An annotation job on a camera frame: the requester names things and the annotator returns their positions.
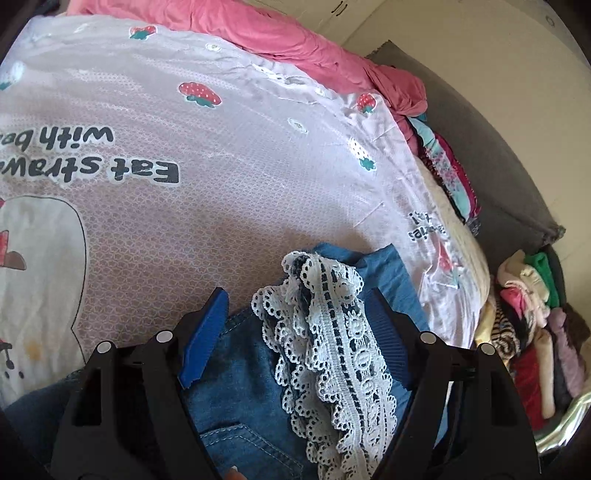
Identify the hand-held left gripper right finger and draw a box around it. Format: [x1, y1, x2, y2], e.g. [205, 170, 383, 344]
[365, 286, 539, 480]

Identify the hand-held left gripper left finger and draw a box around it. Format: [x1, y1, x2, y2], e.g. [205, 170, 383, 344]
[58, 287, 230, 480]

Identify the blue denim pants lace trim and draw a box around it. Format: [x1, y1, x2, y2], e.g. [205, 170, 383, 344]
[0, 244, 451, 480]

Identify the beige bed sheet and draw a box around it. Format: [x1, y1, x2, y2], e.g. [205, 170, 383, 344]
[418, 154, 493, 335]

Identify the pink strawberry printed blanket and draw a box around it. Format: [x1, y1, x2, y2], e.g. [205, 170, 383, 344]
[0, 14, 491, 409]

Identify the pile of assorted clothes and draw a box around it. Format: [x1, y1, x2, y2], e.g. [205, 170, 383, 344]
[475, 251, 590, 418]

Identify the floral patterned cloth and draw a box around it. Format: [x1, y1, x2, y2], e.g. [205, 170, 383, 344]
[406, 115, 484, 232]

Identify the shiny silver basket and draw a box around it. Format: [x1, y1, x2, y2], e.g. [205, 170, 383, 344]
[531, 392, 591, 460]

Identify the grey padded headboard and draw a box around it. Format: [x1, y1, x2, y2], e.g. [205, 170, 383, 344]
[365, 41, 567, 252]

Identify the pink duvet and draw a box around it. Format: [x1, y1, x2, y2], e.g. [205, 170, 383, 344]
[76, 0, 428, 117]

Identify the white glossy wardrobe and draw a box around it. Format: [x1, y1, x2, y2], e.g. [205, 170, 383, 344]
[245, 0, 389, 45]

